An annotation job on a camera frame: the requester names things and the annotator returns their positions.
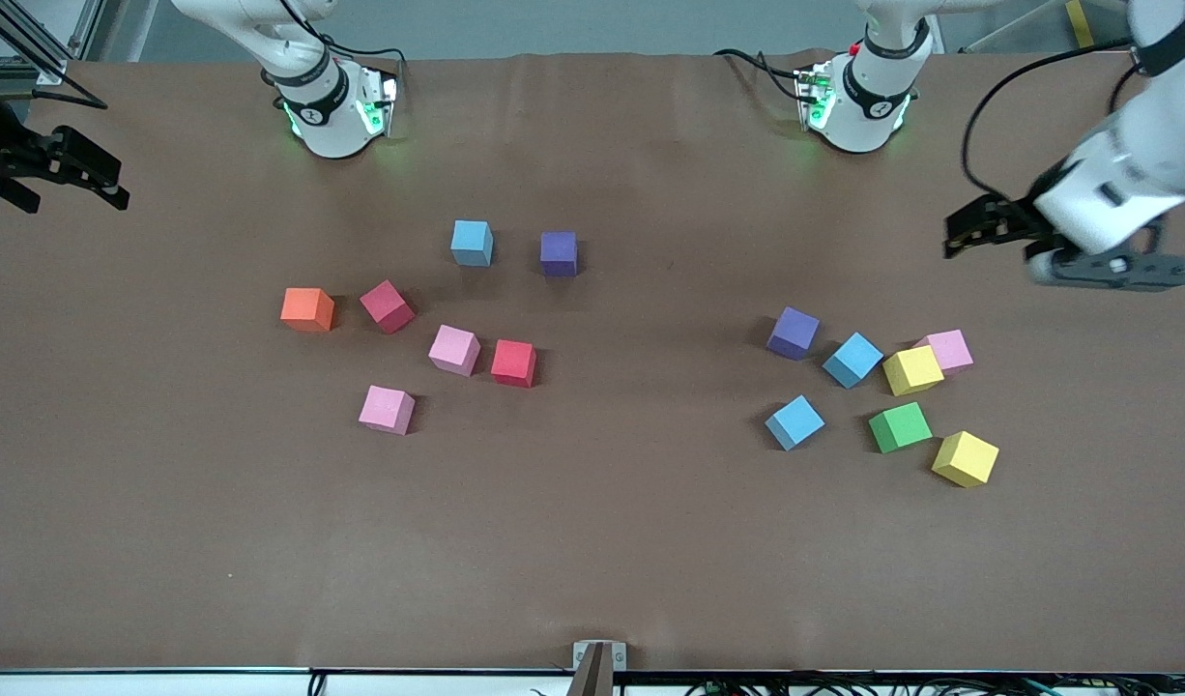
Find light blue foam cube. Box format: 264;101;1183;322
450;219;495;268
765;394;827;452
823;332;885;390

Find purple foam cube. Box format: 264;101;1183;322
766;306;822;362
540;231;580;279

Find red foam cube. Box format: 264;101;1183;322
490;338;538;390

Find pink foam cube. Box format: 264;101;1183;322
358;385;417;436
428;324;482;378
916;329;975;375

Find yellow foam cube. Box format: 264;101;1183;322
931;430;1000;489
882;345;946;397

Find green foam cube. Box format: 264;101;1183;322
868;401;935;455

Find orange foam cube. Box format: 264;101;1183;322
280;287;337;334

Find crimson foam cube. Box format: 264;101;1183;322
360;279;418;335

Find brown table cover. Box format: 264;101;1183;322
0;50;1185;675

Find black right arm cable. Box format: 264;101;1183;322
0;10;108;109

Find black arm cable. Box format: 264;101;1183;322
0;10;108;109
960;37;1140;204

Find aluminium frame profile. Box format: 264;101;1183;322
0;0;105;88

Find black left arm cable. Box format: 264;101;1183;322
960;37;1140;204

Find black base cable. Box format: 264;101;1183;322
713;46;808;105
278;0;407;69

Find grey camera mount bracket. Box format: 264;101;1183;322
568;640;628;696

